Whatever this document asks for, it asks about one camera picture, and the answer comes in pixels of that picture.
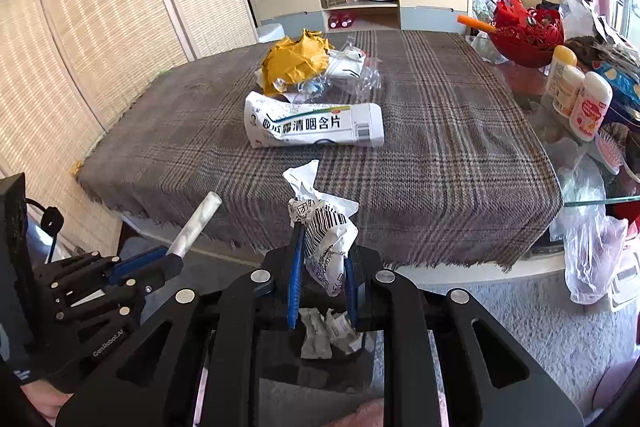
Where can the woven rattan door panels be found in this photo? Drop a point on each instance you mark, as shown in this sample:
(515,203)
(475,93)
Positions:
(100,32)

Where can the discarded white paper scraps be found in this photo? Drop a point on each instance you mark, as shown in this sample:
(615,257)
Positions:
(325,332)

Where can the yellow paper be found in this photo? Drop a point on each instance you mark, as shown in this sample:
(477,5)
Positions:
(292,62)

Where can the red bottle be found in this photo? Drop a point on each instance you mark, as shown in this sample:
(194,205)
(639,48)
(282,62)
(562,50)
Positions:
(347,22)
(334,22)

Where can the white paper stick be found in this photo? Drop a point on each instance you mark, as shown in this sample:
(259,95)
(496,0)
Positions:
(197,222)

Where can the large clear plastic bag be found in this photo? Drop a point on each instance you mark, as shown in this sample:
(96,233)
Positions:
(592,252)

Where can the clear plastic wrapper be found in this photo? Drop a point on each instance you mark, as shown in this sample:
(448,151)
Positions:
(361,82)

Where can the red openwork basket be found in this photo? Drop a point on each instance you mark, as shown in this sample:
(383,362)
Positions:
(525,42)

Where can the white printed paper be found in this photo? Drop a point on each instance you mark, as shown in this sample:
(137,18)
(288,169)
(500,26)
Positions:
(325,232)

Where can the white medicine box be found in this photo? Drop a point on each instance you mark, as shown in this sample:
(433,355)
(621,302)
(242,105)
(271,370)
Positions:
(310,122)

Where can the white plastic stool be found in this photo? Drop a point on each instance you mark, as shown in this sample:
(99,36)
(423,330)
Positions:
(270,32)

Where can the white plastic basket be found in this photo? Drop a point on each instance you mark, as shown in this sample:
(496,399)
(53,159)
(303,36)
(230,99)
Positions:
(625,287)

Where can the pink hairbrush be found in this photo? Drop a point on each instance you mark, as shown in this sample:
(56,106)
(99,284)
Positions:
(607,149)

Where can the floral cloth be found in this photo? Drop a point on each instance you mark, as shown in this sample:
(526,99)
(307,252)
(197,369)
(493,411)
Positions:
(482,12)

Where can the yellow cap lotion bottle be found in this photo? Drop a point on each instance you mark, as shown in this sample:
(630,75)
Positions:
(561,69)

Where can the person's left hand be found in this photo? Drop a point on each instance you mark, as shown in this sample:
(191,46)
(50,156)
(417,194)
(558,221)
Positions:
(45,402)

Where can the small clear blue wrapper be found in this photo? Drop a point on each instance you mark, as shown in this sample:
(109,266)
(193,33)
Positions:
(310,90)

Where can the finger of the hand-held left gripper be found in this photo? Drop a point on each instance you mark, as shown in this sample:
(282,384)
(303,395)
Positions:
(140,264)
(125,294)

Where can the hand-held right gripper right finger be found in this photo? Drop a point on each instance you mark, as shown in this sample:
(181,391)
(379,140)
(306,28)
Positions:
(351,294)

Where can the grey plaid tablecloth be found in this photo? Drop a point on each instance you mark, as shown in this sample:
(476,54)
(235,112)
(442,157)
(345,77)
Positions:
(440,147)

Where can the blue tissue pack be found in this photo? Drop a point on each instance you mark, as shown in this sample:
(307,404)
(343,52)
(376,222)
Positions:
(620,82)

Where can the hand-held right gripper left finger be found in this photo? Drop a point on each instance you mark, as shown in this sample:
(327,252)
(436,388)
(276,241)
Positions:
(295,279)

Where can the beige television cabinet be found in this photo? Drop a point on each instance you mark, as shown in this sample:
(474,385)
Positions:
(435,2)

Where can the white lotion bottle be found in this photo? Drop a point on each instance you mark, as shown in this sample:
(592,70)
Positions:
(567,97)

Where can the crumpled white packet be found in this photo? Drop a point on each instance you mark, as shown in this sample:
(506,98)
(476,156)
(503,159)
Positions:
(345,59)

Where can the pile of plastic packaging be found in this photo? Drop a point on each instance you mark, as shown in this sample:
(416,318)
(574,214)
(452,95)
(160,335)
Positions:
(607,44)

